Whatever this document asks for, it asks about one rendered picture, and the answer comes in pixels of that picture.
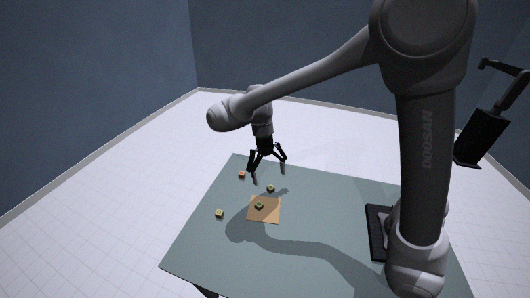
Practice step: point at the tan flat mat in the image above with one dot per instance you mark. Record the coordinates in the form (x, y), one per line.
(269, 214)

